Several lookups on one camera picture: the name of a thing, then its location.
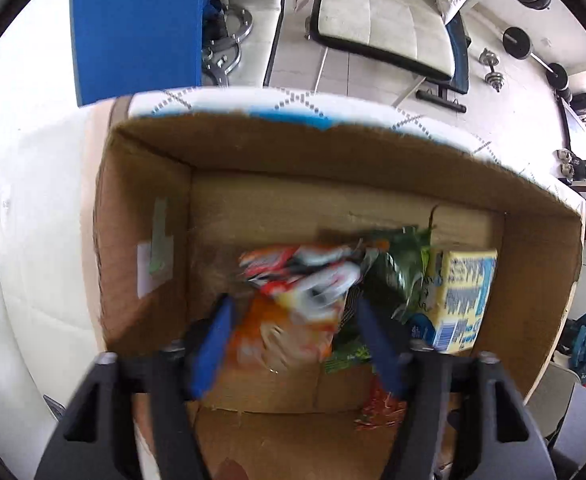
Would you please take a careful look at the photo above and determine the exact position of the orange snack bag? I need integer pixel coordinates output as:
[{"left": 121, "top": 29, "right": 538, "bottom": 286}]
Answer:
[{"left": 226, "top": 244, "right": 363, "bottom": 373}]

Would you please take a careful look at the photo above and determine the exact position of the red noodle packet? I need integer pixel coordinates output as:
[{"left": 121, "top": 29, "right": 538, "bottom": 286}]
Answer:
[{"left": 355, "top": 375, "right": 407, "bottom": 429}]

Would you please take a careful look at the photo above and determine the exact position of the yellow blue carton box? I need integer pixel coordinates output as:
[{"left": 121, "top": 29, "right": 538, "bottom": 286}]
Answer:
[{"left": 406, "top": 247, "right": 498, "bottom": 354}]

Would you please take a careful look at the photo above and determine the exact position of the green snack bag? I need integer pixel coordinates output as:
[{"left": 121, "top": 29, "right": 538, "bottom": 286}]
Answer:
[{"left": 323, "top": 226, "right": 432, "bottom": 374}]

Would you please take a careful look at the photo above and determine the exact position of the brown cardboard box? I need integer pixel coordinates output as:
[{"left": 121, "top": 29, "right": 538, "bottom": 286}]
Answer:
[{"left": 79, "top": 94, "right": 586, "bottom": 480}]

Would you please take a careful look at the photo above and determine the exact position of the patterned table cloth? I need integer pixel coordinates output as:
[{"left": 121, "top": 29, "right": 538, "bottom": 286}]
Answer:
[{"left": 127, "top": 87, "right": 586, "bottom": 217}]

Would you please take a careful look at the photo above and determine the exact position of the chrome dumbbell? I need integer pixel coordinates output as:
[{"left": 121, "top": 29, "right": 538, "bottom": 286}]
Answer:
[{"left": 478, "top": 48, "right": 503, "bottom": 92}]

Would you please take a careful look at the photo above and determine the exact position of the long barbell on floor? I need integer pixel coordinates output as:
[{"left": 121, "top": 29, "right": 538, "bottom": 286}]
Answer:
[{"left": 502, "top": 26, "right": 573, "bottom": 103}]

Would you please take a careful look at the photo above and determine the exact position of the blue board panel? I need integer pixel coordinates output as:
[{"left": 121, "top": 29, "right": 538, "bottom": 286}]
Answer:
[{"left": 70, "top": 0, "right": 203, "bottom": 106}]

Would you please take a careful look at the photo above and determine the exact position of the white cushioned chair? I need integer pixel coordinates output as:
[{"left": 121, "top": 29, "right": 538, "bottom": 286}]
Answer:
[{"left": 308, "top": 0, "right": 456, "bottom": 81}]

